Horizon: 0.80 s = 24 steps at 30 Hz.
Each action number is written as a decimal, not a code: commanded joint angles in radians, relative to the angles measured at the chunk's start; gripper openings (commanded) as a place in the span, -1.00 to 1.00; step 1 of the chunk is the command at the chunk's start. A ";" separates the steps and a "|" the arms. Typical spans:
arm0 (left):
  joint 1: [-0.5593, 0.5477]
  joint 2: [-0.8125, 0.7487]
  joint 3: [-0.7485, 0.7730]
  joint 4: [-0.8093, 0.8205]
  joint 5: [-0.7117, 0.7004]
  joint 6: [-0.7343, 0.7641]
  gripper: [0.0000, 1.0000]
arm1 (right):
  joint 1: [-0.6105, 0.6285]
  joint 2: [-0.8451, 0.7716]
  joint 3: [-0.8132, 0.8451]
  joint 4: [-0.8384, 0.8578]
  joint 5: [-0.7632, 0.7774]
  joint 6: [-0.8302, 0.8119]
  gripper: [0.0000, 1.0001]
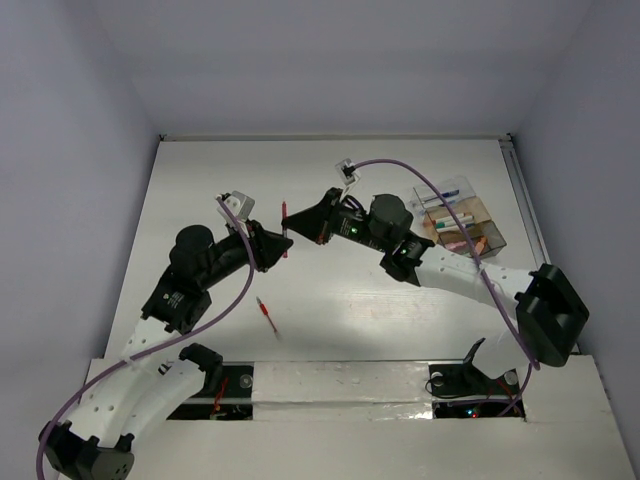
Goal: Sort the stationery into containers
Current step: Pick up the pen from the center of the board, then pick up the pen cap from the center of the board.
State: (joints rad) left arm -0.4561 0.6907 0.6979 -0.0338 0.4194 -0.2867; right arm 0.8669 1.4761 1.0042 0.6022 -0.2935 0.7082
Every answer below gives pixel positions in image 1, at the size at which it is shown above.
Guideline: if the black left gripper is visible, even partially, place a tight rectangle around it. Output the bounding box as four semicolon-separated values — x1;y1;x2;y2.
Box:
199;217;292;288

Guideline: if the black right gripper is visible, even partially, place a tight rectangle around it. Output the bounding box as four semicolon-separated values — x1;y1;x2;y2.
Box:
282;187;390;253

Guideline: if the red gel pen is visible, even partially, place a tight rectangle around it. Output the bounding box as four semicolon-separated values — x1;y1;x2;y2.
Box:
281;200;289;259

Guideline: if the red ballpoint pen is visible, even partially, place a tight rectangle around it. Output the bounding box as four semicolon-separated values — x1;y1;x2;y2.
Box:
256;296;281;341

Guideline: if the red capped white marker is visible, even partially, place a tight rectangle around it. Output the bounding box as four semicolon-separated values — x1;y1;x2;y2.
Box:
433;214;474;228

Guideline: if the green capped white marker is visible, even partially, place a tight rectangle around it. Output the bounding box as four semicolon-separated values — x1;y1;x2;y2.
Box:
434;218;465;230

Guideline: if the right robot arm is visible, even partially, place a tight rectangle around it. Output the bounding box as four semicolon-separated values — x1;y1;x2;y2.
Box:
281;188;589;392

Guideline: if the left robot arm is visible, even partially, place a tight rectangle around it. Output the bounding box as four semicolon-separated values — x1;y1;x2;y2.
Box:
36;220;293;479

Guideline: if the clear compartment organizer box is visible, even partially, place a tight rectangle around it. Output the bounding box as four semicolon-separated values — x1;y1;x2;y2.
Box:
408;176;507;259

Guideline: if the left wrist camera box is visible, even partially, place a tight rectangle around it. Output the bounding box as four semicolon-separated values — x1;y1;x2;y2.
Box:
217;191;255;224

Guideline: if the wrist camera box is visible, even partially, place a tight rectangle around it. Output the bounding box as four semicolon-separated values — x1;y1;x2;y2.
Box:
217;191;255;224
335;158;360;196

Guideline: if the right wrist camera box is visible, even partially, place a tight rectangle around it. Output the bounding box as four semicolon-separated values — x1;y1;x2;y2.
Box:
335;158;360;196

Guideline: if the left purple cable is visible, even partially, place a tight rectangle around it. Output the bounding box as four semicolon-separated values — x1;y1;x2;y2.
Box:
35;194;256;480

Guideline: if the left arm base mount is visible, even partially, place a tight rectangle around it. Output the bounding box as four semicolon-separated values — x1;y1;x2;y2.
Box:
168;364;254;421

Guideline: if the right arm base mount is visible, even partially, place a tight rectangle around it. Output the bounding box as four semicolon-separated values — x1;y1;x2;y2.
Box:
425;338;526;419

